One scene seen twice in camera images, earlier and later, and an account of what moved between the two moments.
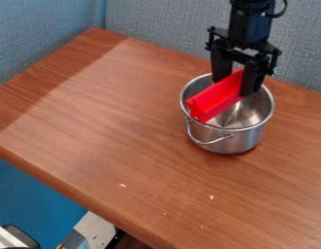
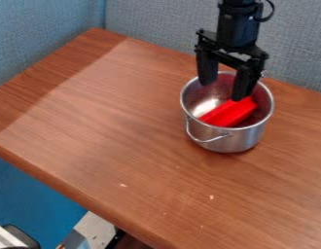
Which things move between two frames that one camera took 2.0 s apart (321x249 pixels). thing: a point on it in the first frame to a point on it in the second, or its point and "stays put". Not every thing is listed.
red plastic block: x=216 y=96 to x=226 y=114
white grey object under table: x=92 y=232 stays put
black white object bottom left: x=10 y=237 stays put
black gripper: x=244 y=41 to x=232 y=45
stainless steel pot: x=239 y=129 stays put
